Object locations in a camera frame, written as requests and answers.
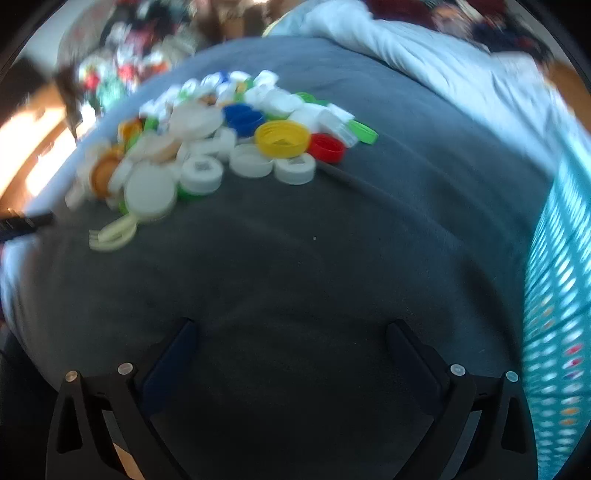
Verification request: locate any teal woven plastic basket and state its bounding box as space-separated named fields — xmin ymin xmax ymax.
xmin=522 ymin=154 xmax=591 ymax=480

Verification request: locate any cluttered wooden shelf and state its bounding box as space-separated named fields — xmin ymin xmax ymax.
xmin=0 ymin=0 xmax=204 ymax=204

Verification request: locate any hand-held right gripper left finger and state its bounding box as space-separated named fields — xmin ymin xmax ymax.
xmin=46 ymin=318 xmax=199 ymax=480

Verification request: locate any pile of mixed bottle caps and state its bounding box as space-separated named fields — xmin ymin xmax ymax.
xmin=65 ymin=69 xmax=379 ymax=253

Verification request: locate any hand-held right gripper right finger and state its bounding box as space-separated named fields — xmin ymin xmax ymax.
xmin=385 ymin=319 xmax=539 ymax=480

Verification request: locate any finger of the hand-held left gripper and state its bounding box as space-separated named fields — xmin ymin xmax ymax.
xmin=0 ymin=209 xmax=55 ymax=243

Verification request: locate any heap of clothes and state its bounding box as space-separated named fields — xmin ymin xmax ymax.
xmin=365 ymin=0 xmax=555 ymax=61

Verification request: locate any white quilt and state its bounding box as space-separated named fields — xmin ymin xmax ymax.
xmin=263 ymin=0 xmax=591 ymax=185

